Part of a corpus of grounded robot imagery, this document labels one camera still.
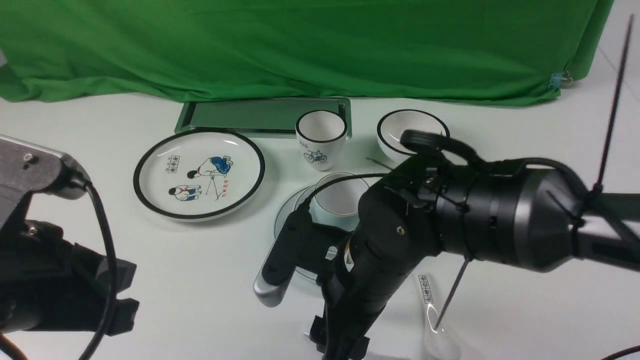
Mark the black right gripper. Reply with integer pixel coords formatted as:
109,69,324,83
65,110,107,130
309,174,441,360

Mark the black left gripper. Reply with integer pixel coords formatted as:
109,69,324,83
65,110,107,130
0,219,110,333

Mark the pale blue shallow bowl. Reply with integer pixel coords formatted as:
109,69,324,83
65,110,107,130
293,185,371,236

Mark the pale blue plain cup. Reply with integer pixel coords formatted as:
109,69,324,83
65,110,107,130
310,178,370,231

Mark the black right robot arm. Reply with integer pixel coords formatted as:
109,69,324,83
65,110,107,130
310,130,640,360

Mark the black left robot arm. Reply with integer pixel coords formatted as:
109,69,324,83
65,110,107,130
0,220,110,333

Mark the white spoon with label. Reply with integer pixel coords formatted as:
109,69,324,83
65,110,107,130
414,273,462,360

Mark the pale blue plain plate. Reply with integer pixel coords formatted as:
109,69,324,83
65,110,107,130
273,186,336,284

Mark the black-rimmed illustrated plate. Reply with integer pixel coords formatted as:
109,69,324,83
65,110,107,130
132,129,266,223

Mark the white cup with bicycle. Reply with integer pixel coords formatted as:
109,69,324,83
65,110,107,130
295,110,348,172

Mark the black-rimmed white bowl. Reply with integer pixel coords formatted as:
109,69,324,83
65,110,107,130
376,109,450,164

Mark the green rectangular tray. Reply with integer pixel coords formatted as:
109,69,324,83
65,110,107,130
174,96,353,139

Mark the green backdrop cloth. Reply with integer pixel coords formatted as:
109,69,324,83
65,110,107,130
0,0,613,107

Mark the blue binder clip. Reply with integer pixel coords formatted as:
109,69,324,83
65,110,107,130
547,71,574,89

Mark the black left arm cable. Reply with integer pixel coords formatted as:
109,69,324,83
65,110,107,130
0,172,120,360

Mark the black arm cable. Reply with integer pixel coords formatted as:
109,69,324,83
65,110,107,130
0,172,120,360
592,14,636,193

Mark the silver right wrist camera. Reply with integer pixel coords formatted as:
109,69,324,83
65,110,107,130
253,205,352,308

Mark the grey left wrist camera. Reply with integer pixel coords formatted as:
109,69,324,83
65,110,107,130
0,134,90,240

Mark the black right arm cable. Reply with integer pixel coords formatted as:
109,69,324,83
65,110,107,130
592,14,636,193

